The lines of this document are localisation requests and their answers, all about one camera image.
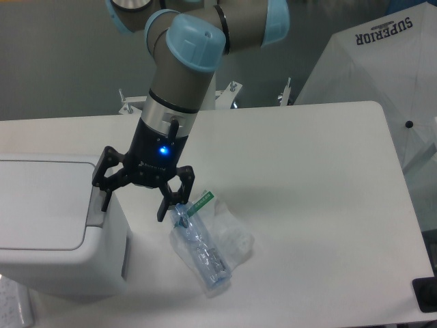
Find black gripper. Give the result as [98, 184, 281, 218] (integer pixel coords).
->
[91, 118, 196, 223]

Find white push-lid trash can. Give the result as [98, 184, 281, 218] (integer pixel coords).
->
[1, 153, 132, 297]

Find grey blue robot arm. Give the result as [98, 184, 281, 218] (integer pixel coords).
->
[92, 1, 290, 220]

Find clear plastic water bottle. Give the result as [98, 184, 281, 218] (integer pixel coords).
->
[171, 204, 231, 291]

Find clear crumpled plastic bag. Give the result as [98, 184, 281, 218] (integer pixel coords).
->
[169, 190, 255, 296]

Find white perforated sheet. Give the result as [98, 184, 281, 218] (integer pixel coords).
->
[1, 275, 35, 327]

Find white superior umbrella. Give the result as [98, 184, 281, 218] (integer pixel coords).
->
[296, 1, 436, 220]

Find black device at table edge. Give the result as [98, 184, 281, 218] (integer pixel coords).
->
[412, 277, 436, 313]

